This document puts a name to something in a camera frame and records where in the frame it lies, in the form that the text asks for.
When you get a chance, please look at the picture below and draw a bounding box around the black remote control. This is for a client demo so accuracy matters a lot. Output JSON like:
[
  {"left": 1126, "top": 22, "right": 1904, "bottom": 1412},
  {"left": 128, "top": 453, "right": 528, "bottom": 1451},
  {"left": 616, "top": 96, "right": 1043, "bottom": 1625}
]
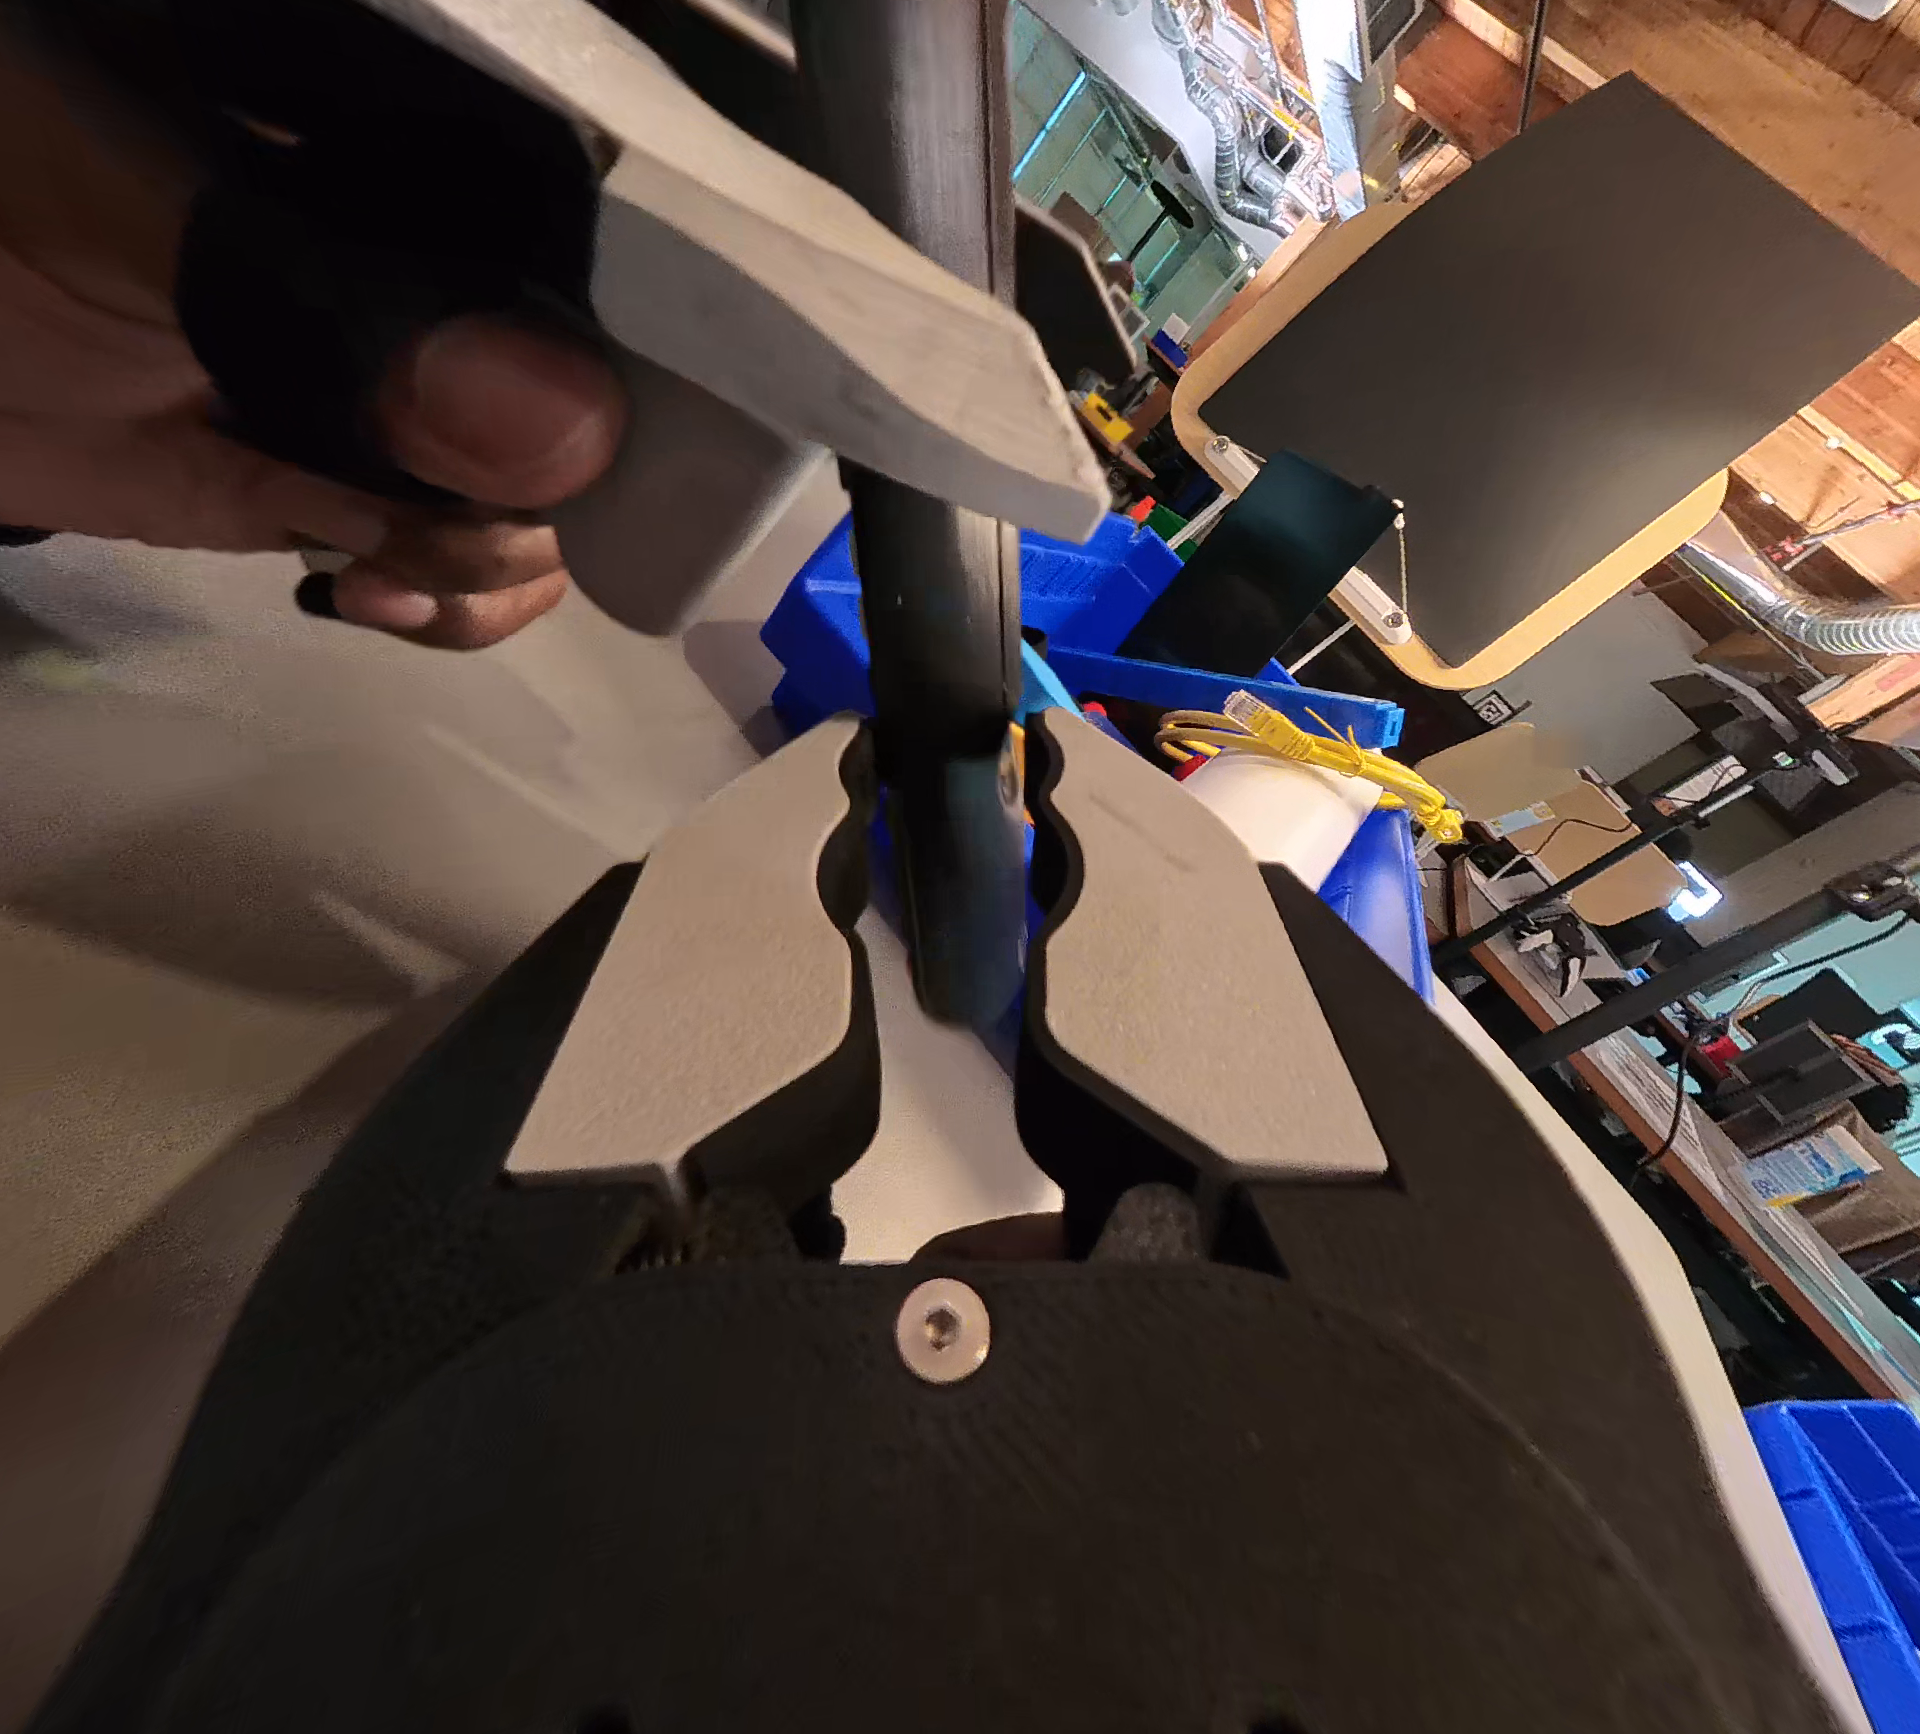
[{"left": 782, "top": 0, "right": 1041, "bottom": 1027}]

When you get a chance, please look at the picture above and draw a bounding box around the person's left hand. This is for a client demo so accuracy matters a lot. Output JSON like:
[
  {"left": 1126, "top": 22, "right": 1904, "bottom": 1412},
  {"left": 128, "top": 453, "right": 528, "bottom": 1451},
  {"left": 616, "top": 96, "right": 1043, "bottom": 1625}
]
[{"left": 0, "top": 247, "right": 631, "bottom": 653}]

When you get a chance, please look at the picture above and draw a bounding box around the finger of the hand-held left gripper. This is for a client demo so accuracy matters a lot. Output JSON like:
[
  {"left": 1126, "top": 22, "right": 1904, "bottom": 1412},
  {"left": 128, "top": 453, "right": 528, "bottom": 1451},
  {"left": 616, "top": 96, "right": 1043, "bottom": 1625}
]
[
  {"left": 222, "top": 0, "right": 1118, "bottom": 548},
  {"left": 1017, "top": 206, "right": 1148, "bottom": 385}
]

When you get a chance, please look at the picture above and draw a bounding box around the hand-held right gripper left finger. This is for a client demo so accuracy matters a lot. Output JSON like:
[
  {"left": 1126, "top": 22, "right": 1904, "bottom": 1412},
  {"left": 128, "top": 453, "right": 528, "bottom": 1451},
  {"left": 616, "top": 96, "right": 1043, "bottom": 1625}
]
[{"left": 504, "top": 709, "right": 888, "bottom": 1187}]

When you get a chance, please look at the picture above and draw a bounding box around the black panel with wooden rim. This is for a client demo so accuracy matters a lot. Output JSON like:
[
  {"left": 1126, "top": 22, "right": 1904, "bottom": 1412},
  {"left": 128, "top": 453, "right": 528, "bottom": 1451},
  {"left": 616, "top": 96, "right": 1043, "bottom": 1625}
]
[{"left": 1166, "top": 72, "right": 1920, "bottom": 695}]

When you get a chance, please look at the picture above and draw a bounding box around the small tan board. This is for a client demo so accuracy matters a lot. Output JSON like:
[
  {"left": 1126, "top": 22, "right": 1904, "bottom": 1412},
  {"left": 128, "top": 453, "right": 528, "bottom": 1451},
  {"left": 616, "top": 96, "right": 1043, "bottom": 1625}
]
[{"left": 1417, "top": 719, "right": 1694, "bottom": 930}]

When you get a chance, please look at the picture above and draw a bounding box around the yellow ethernet cable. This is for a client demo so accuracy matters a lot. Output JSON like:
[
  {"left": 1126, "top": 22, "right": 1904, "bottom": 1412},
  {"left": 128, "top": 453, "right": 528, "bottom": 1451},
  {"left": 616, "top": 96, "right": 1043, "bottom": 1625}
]
[{"left": 1153, "top": 688, "right": 1469, "bottom": 852}]

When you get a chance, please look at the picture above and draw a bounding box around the dark flat panel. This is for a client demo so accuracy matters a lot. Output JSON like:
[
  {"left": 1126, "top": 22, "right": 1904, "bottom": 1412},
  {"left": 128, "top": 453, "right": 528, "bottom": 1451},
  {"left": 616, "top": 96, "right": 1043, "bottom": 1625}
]
[{"left": 1116, "top": 450, "right": 1409, "bottom": 684}]

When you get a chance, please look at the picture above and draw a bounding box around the white cylindrical bottle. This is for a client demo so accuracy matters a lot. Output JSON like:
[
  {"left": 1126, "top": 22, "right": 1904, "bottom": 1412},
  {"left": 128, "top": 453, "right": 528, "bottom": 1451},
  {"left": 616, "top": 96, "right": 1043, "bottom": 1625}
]
[{"left": 1183, "top": 746, "right": 1388, "bottom": 899}]

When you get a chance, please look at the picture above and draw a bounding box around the blue plastic bin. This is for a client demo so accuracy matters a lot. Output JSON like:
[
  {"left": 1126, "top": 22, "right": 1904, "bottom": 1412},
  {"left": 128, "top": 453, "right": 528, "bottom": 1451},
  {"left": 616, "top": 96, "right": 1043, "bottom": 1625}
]
[
  {"left": 757, "top": 512, "right": 1439, "bottom": 1015},
  {"left": 1742, "top": 1396, "right": 1920, "bottom": 1734}
]

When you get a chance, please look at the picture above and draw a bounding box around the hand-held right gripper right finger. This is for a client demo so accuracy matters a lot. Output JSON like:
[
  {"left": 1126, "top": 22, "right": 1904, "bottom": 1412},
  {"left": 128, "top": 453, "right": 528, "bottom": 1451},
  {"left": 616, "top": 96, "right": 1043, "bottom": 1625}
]
[{"left": 1015, "top": 704, "right": 1392, "bottom": 1194}]

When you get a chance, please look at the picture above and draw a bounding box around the blue interlocking cube stick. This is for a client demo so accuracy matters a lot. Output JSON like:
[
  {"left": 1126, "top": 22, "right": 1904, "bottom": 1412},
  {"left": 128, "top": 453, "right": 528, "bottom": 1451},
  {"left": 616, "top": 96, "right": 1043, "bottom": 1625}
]
[{"left": 1046, "top": 641, "right": 1409, "bottom": 755}]

